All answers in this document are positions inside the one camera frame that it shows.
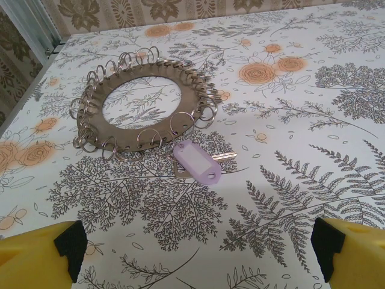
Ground silver key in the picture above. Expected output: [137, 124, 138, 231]
[173, 151, 238, 179]

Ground aluminium left corner post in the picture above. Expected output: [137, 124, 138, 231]
[0, 0, 66, 57]

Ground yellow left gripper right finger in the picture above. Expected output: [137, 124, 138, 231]
[310, 217, 385, 289]

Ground purple plastic key tag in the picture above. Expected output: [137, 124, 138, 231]
[173, 140, 223, 185]

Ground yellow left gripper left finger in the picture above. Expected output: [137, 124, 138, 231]
[0, 220, 88, 289]

